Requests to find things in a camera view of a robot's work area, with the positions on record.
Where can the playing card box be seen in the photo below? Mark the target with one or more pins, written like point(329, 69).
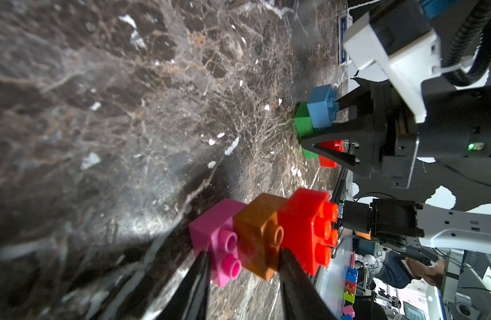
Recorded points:
point(343, 23)

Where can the green lego brick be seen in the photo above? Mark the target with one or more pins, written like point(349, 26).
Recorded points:
point(302, 120)

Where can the pink lego brick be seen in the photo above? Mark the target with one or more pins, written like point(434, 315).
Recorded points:
point(213, 232)

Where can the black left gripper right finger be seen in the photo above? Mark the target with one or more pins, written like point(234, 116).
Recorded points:
point(299, 297)

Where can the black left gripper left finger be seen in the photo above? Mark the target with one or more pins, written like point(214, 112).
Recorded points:
point(191, 299)

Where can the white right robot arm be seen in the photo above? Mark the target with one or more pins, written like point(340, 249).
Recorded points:
point(403, 224)

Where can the blue lego brick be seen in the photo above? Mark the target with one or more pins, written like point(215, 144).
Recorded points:
point(322, 106)

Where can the orange lego brick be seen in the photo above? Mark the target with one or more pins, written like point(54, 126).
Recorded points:
point(260, 235)

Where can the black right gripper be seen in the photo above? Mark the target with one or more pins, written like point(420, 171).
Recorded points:
point(383, 138)

